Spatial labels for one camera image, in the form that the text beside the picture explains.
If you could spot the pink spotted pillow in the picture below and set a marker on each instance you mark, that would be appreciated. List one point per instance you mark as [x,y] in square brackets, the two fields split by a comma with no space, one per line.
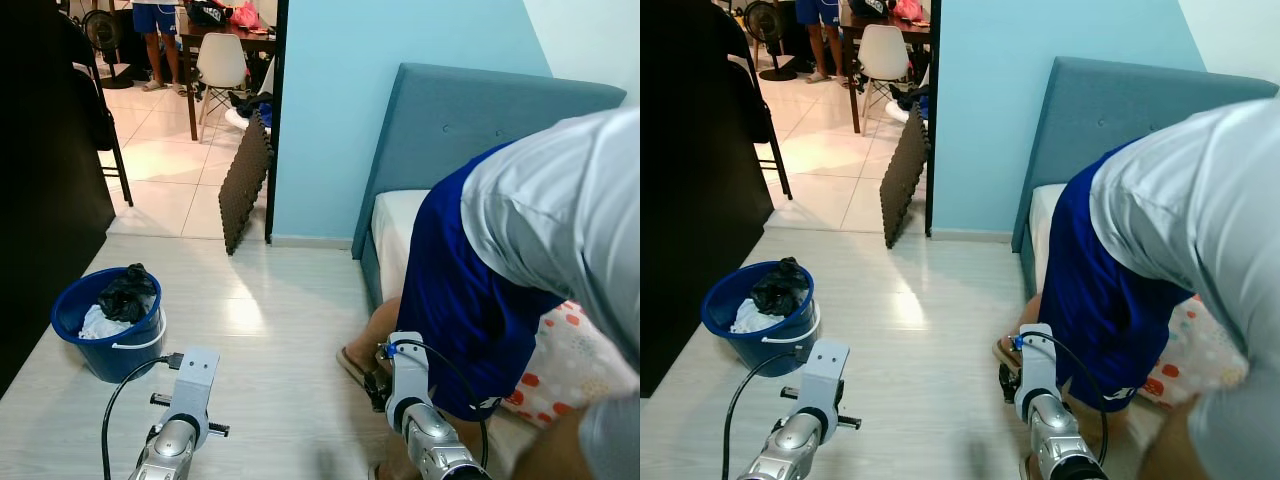
[1190,352]
[575,365]

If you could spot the brown sandal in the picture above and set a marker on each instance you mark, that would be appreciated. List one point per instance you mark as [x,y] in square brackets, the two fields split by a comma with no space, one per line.
[355,368]
[1005,355]

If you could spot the blue plastic bucket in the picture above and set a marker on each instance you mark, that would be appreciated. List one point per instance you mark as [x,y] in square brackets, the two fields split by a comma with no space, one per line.
[110,360]
[760,352]

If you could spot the white crumpled cloth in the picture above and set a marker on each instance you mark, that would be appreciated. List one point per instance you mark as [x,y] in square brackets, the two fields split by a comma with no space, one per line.
[100,325]
[750,320]

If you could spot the black plastic bag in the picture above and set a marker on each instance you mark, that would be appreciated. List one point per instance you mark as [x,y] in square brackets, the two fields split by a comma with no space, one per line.
[128,295]
[780,290]

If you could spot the black wardrobe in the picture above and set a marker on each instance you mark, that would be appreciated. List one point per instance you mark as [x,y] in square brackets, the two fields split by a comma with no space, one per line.
[690,200]
[40,200]

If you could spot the black foam puzzle mat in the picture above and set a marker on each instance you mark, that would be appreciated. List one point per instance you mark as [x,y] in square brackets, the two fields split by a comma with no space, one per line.
[245,190]
[905,180]

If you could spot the person in grey shirt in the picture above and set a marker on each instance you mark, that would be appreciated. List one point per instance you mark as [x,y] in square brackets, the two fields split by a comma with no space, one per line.
[1200,200]
[560,220]

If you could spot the black folding chair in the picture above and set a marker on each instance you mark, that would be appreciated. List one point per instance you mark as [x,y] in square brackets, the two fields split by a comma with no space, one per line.
[100,120]
[755,110]

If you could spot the white plastic chair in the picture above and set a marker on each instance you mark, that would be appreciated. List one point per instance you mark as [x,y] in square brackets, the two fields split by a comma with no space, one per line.
[884,50]
[221,60]

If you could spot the brown wooden table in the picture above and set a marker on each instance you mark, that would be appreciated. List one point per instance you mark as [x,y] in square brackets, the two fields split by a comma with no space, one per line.
[262,45]
[920,32]

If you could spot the black standing fan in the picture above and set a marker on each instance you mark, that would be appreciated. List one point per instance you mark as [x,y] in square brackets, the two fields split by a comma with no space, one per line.
[102,32]
[765,20]

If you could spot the person in blue shorts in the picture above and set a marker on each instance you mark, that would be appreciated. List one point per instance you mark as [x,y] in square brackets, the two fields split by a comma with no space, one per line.
[155,18]
[818,10]

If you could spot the black duffel bag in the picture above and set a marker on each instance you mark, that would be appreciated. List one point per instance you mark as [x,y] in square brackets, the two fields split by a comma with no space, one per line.
[868,7]
[208,14]

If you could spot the pink bag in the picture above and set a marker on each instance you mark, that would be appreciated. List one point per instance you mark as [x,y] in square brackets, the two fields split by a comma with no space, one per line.
[245,16]
[907,10]

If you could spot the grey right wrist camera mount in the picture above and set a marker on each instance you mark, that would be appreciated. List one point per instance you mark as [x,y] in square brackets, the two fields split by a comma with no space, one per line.
[1036,365]
[406,375]

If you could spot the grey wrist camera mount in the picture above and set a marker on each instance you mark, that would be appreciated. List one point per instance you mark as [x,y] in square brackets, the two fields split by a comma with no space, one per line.
[825,375]
[406,375]
[196,380]
[1036,365]

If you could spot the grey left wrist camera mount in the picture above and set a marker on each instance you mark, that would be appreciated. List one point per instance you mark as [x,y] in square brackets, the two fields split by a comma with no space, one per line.
[825,375]
[196,380]

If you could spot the blue upholstered bed frame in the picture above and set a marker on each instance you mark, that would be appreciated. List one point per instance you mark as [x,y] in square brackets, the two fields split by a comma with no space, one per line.
[1090,120]
[440,130]

